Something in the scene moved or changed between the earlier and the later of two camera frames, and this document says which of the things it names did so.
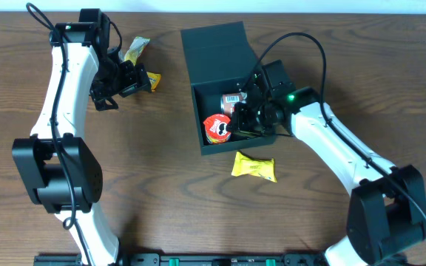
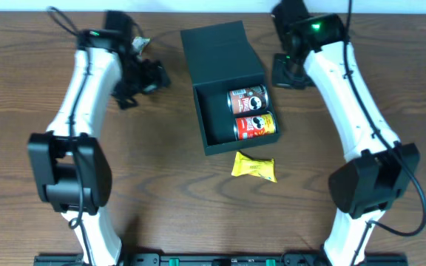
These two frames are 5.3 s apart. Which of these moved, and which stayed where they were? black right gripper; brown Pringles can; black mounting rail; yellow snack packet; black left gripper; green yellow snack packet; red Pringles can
Moved: red Pringles can; brown Pringles can; black left gripper; black right gripper
Stayed: black mounting rail; green yellow snack packet; yellow snack packet
